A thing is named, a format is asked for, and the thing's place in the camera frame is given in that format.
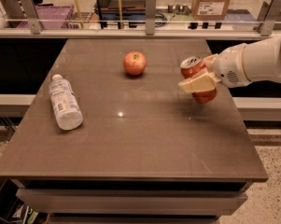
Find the grey metal railing post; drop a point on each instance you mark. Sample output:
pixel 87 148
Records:
pixel 150 16
pixel 267 25
pixel 34 24

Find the cardboard box with label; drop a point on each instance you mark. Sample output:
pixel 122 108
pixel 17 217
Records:
pixel 209 9

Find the clear plastic water bottle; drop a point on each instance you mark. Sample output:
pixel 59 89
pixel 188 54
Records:
pixel 64 103

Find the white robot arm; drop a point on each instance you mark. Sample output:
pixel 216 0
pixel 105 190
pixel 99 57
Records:
pixel 262 60

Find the grey metal railing post right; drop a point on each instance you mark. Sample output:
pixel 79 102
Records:
pixel 267 25

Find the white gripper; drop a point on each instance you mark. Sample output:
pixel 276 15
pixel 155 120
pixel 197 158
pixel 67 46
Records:
pixel 230 66

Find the red apple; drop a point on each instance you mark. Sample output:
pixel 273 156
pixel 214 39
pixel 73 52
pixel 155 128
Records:
pixel 134 63

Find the grey metal railing post left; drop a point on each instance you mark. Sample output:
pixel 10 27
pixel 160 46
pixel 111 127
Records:
pixel 34 24

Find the grey metal railing post middle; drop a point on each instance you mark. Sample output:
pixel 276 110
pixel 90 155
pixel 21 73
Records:
pixel 150 16

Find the purple plastic crate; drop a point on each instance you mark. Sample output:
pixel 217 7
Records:
pixel 54 17

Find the red coke can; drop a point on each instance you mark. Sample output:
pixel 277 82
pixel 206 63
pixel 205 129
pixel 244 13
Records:
pixel 193 67

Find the orange and blue cart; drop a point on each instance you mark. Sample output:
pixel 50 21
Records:
pixel 120 12

